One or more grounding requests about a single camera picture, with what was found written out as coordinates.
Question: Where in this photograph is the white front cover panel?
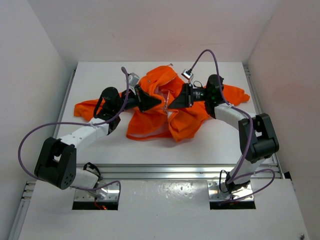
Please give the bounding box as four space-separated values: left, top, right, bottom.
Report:
19 179 309 240

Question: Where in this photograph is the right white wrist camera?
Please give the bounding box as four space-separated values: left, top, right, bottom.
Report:
181 69 194 85

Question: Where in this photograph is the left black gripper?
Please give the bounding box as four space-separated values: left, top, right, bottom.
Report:
113 83 161 114

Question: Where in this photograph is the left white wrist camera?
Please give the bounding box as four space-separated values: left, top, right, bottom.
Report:
128 72 140 94

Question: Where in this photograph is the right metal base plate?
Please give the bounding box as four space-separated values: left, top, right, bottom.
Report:
207 180 254 202

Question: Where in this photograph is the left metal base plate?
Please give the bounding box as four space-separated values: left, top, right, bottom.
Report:
74 180 122 202

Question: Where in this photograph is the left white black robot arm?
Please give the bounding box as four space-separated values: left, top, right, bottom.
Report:
34 85 162 191

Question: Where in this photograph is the metal base plate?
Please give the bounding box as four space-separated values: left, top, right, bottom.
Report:
207 180 254 202
74 180 122 202

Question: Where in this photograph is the right black thin cable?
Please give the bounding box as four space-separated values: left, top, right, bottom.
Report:
218 169 230 193

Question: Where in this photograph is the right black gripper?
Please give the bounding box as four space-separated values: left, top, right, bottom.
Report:
168 83 211 109

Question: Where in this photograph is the orange zip jacket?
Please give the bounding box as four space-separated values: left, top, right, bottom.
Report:
73 62 251 143

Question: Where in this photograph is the aluminium extrusion rail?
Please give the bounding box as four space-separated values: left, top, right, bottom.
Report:
44 163 283 180

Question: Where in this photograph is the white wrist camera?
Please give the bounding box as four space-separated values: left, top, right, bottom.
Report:
181 69 194 85
128 72 140 94

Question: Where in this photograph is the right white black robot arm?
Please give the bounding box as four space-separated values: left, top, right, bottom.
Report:
168 74 280 194

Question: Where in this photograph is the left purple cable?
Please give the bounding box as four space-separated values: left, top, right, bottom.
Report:
17 66 131 201

